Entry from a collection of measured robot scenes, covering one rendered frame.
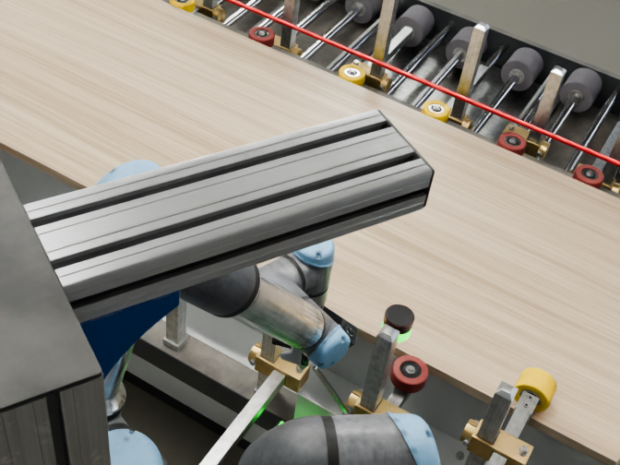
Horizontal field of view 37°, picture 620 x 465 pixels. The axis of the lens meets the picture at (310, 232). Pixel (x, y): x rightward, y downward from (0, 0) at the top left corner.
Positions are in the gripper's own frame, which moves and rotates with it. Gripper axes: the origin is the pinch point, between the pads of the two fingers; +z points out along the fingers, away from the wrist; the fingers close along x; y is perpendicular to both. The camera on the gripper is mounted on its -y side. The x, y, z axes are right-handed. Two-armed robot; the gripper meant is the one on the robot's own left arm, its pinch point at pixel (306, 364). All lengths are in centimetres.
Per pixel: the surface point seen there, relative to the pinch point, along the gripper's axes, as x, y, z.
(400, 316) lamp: -7.3, -16.6, -12.0
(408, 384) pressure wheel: -7.5, -21.9, 9.1
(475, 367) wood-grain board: -16.1, -36.1, 9.5
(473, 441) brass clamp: 7.1, -35.7, 3.8
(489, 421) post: 6.8, -37.1, -3.5
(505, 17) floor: -320, -55, 99
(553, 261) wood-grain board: -54, -53, 10
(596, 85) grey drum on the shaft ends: -145, -70, 16
